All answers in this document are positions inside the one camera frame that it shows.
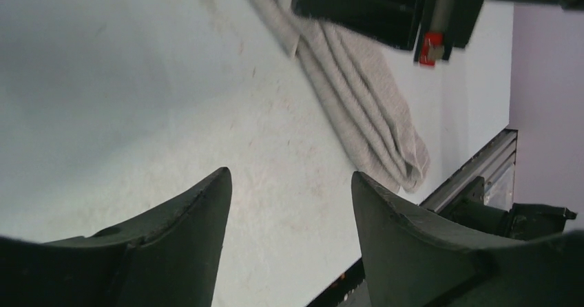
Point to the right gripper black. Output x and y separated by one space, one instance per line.
443 25

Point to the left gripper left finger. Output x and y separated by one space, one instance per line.
166 256

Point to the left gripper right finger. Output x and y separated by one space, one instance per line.
414 257

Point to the grey cloth napkin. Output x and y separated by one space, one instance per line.
356 89

